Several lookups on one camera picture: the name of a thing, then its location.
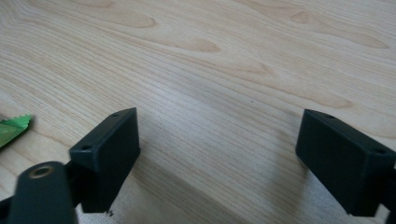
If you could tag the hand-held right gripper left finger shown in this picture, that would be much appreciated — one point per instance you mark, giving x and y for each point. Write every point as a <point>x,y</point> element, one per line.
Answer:
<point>106,155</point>

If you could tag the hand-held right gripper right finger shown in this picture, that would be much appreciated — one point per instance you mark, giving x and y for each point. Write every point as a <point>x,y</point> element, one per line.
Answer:
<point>345,161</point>

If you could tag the green snack wrapper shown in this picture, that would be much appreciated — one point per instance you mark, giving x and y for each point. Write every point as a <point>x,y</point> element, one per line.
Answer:
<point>12,129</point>

